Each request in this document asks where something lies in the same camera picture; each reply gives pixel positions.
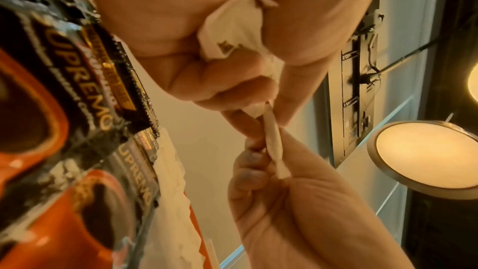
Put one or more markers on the person's left hand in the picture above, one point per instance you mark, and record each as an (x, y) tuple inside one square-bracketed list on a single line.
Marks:
[(157, 11)]

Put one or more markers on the person's right hand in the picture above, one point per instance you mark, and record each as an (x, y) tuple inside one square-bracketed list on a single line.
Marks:
[(298, 217)]

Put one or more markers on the white paper sachet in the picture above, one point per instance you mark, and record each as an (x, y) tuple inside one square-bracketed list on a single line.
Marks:
[(235, 25)]

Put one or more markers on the black orange coffee packet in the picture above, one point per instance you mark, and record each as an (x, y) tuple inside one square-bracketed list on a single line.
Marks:
[(63, 70), (74, 217)]

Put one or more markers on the white crinkled packet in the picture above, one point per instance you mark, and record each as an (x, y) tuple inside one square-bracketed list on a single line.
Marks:
[(171, 202)]

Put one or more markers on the round ceiling lamp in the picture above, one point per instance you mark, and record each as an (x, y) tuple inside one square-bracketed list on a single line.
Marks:
[(474, 83), (425, 155)]

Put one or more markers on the black rod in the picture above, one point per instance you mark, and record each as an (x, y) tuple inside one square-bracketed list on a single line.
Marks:
[(410, 55)]

